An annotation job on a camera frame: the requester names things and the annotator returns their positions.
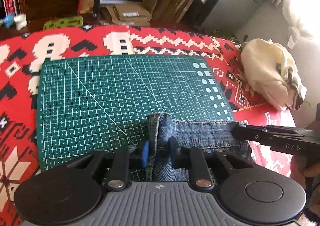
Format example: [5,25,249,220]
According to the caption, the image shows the blue denim shorts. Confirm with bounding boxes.
[146,113,253,182]

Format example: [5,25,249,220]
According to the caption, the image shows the green cutting mat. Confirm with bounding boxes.
[37,55,234,171]

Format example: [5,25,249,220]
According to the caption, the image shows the grey refrigerator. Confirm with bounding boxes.
[200,0,265,37]

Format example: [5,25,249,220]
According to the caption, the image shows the red patterned tablecloth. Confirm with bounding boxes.
[1,25,295,225]

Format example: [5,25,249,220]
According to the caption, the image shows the green plastic stool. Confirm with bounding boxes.
[43,15,83,30]

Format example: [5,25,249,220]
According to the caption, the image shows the white ceramic pet bowl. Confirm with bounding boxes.
[14,14,28,31]

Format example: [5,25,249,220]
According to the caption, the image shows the blue ceramic pet bowl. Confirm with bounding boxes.
[1,13,15,28]

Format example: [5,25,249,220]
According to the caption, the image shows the red sign board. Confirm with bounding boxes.
[3,0,18,16]

